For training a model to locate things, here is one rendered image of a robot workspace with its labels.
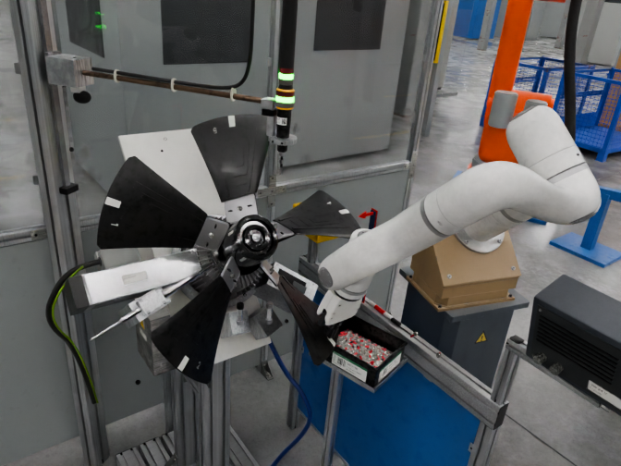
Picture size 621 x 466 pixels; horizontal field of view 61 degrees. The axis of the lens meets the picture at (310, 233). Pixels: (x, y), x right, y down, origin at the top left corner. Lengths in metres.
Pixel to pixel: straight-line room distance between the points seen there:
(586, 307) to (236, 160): 0.89
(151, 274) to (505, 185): 0.86
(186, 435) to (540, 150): 1.61
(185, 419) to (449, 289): 1.07
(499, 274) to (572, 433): 1.32
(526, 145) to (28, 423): 1.99
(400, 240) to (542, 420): 1.94
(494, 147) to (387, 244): 4.07
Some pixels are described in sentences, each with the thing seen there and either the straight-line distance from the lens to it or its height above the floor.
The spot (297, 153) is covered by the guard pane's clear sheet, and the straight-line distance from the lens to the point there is 2.26.
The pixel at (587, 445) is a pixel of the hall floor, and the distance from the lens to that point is 2.85.
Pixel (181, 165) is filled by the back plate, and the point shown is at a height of 1.28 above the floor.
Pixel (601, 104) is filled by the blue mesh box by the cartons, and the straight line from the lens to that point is 7.54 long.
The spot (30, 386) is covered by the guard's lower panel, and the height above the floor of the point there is 0.37.
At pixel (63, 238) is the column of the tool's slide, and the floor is 1.03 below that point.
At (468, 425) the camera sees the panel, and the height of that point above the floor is 0.72.
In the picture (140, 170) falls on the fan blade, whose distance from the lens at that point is 1.26.
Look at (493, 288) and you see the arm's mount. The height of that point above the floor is 0.98.
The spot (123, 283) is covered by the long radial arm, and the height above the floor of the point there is 1.11.
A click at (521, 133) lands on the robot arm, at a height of 1.58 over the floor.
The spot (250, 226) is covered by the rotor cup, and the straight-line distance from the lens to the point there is 1.30.
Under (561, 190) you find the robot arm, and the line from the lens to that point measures 1.00.
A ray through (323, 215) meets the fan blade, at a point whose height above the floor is 1.20.
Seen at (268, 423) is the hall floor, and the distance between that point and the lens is 2.51.
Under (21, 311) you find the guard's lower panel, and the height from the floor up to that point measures 0.70.
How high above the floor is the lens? 1.81
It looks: 26 degrees down
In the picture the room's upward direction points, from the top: 5 degrees clockwise
